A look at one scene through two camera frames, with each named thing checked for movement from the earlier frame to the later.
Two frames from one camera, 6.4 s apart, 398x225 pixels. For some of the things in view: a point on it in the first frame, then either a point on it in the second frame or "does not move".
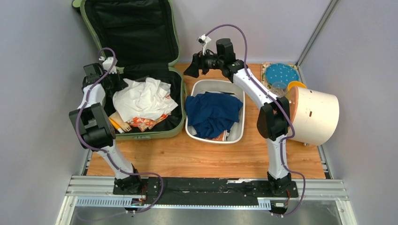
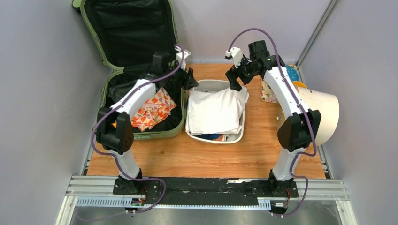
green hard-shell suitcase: (141, 37) does not move
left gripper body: (114, 82) -> (178, 79)
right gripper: (193, 70) -> (233, 73)
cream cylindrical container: (315, 116) does not move
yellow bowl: (296, 83) does not move
